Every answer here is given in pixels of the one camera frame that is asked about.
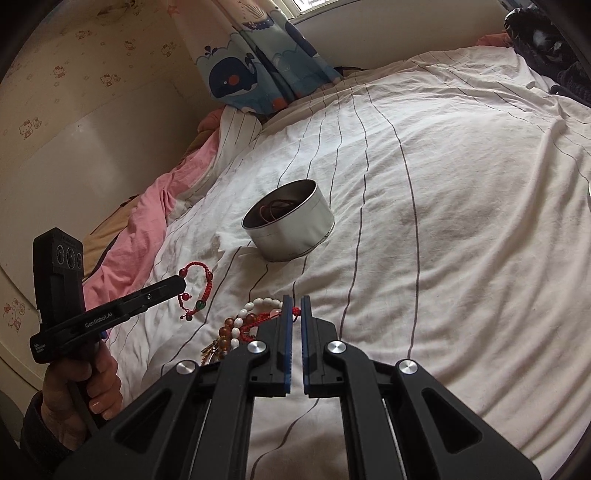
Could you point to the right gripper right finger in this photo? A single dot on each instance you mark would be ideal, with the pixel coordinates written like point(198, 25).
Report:
point(320, 378)

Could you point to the blue whale curtain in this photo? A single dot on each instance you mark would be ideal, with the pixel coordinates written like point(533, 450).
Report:
point(249, 55)

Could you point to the round silver metal tin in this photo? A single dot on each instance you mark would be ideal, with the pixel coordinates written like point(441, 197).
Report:
point(290, 221)

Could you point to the black clothing pile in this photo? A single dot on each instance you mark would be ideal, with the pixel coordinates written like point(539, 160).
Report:
point(546, 51)

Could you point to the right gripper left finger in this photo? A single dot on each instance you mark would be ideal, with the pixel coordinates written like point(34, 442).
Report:
point(273, 370)

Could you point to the white striped bed sheet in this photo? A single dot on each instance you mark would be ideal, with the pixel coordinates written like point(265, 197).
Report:
point(460, 189)

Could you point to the pink blanket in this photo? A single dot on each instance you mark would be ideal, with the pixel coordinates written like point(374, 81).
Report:
point(120, 252)

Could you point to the black camera box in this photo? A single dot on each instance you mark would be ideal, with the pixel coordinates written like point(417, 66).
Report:
point(58, 273)

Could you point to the person's left hand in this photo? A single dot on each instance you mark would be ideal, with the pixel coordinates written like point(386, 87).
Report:
point(75, 392)

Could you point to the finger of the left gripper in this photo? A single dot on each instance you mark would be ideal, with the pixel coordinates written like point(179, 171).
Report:
point(120, 310)

